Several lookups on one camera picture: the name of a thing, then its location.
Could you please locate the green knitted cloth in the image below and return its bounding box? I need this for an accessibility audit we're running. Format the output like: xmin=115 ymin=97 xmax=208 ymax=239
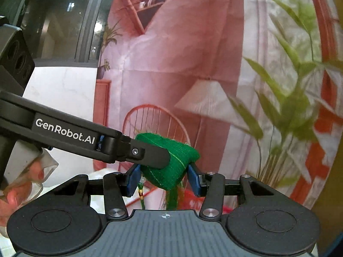
xmin=135 ymin=132 xmax=200 ymax=210

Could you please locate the left hand in clear glove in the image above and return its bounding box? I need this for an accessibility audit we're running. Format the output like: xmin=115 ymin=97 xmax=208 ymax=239
xmin=1 ymin=140 xmax=59 ymax=238

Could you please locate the printed room scene backdrop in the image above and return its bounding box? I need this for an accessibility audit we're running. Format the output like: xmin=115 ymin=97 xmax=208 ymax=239
xmin=93 ymin=0 xmax=342 ymax=208

